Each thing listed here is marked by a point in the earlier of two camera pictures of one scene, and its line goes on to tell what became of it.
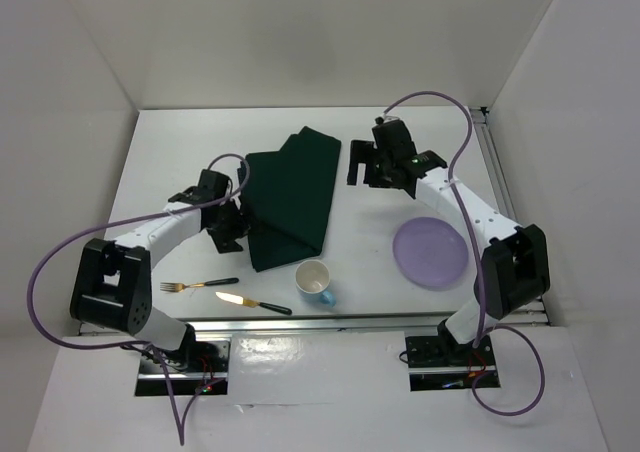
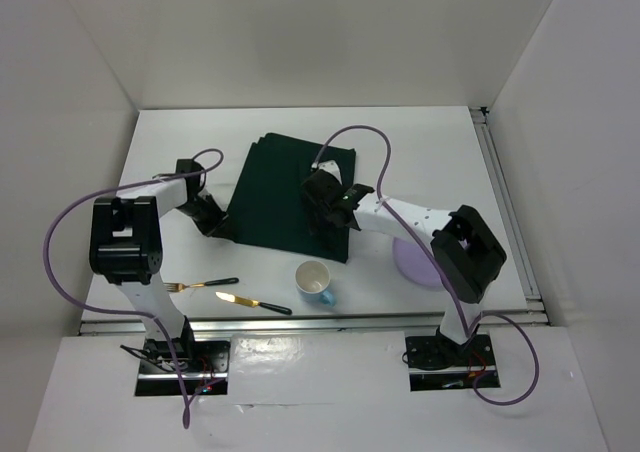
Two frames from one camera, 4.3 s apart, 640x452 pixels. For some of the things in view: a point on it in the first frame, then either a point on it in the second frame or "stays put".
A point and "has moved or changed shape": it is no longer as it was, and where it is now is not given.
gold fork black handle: x=179 y=287 stays put
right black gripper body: x=379 y=176 → x=311 y=209
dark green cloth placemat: x=286 y=195 has moved or changed shape
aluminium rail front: x=330 y=324 stays put
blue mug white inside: x=312 y=278 stays put
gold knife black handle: x=253 y=303 stays put
